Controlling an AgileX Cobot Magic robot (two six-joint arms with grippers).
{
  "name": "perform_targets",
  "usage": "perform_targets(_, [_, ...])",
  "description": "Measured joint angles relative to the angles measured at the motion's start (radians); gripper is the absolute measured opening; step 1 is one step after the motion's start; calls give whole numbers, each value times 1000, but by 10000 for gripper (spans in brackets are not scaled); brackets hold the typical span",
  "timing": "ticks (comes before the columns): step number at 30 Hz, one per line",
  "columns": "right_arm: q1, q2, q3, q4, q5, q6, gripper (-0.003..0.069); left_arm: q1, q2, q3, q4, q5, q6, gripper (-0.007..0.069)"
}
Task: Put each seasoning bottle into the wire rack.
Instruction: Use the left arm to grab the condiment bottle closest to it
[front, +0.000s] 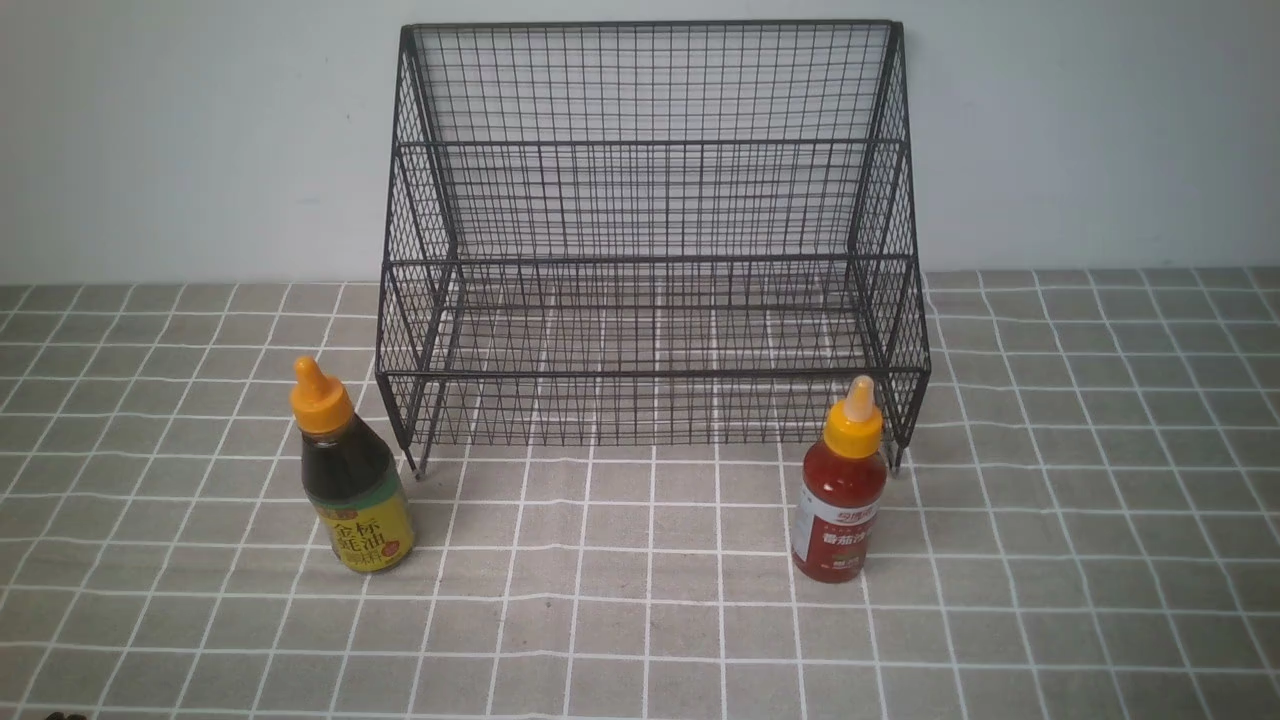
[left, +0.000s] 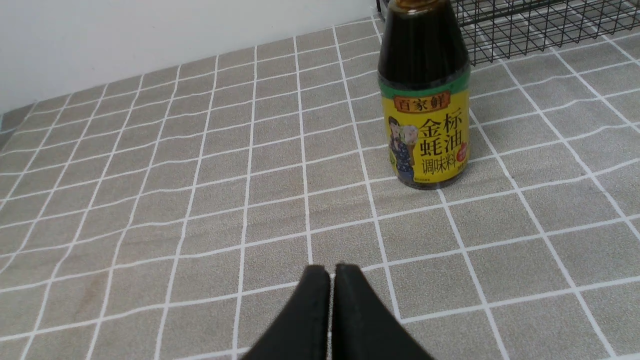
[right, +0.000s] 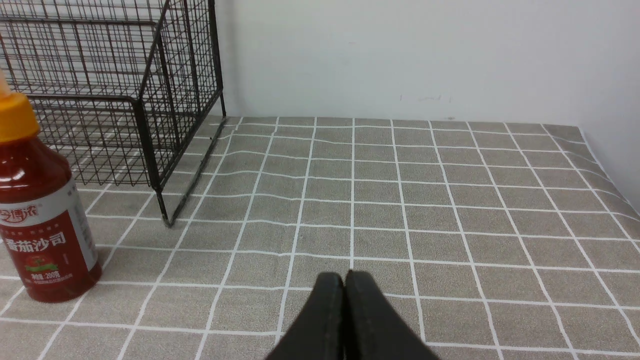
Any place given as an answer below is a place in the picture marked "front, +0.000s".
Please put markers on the red tomato sauce bottle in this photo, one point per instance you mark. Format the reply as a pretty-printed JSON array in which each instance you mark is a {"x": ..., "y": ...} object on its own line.
[{"x": 844, "y": 475}]

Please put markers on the dark oyster sauce bottle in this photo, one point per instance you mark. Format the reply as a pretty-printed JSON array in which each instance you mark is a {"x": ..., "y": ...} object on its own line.
[{"x": 349, "y": 474}]

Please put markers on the grey checked tablecloth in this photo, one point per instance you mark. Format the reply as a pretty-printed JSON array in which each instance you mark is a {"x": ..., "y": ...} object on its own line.
[{"x": 1085, "y": 527}]

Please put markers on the black wire mesh shelf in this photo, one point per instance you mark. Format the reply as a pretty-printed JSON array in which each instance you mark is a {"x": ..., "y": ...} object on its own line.
[{"x": 674, "y": 232}]

